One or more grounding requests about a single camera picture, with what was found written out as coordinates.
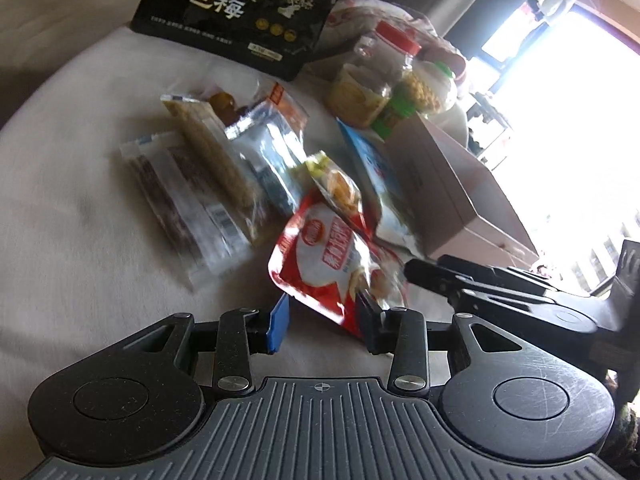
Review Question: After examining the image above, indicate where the white tablecloth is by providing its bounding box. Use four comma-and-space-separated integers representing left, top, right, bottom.
0, 25, 471, 480

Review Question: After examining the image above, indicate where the grey sofa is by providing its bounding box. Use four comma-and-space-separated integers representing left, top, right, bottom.
1, 0, 140, 122

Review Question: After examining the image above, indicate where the pink floral blanket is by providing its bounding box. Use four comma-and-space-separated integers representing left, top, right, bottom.
316, 0, 468, 86

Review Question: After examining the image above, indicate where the yellow chestnuts vacuum pack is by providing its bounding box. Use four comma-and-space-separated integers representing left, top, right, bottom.
205, 90, 262, 127

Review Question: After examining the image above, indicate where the green lid bean jar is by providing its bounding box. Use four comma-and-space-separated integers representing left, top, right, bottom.
371, 60, 457, 139

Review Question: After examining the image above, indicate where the blue snack bag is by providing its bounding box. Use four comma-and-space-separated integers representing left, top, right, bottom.
337, 120, 423, 258

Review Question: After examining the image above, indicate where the beige cracker bar packet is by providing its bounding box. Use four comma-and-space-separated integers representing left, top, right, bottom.
160, 94, 270, 245

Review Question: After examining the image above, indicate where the round cake clear packet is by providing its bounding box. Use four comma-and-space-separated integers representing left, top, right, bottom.
226, 82, 309, 217

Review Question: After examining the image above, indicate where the dark bar clear packet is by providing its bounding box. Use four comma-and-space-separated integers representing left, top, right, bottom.
120, 131, 250, 289

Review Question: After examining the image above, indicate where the red lid clear jar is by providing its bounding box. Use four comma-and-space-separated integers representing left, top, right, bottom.
324, 21, 421, 129

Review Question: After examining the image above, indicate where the pink cardboard box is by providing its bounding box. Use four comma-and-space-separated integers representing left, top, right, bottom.
385, 115, 538, 269

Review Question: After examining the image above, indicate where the black plum snack bag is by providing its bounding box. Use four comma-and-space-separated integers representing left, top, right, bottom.
131, 0, 338, 81

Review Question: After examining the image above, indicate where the red white snack pouch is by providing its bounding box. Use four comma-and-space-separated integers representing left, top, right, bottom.
268, 191, 407, 337

